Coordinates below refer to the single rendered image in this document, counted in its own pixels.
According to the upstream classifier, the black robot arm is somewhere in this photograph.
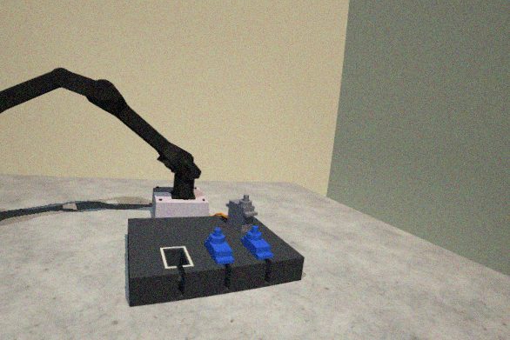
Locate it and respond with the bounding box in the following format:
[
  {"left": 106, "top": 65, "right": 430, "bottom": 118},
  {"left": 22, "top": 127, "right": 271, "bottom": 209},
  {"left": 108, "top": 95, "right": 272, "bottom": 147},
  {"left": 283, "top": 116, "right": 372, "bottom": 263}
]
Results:
[{"left": 0, "top": 67, "right": 201, "bottom": 199}]

